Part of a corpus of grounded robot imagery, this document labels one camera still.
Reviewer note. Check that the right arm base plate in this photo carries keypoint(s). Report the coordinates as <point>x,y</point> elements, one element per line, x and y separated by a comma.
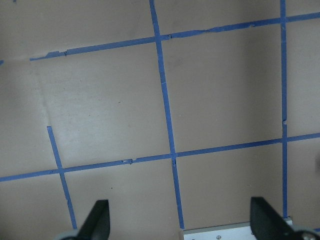
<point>240,231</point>

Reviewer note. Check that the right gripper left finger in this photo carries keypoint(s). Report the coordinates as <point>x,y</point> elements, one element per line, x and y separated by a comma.
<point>97,225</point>

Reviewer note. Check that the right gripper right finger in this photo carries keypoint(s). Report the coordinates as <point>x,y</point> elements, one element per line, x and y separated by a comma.
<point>266,223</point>

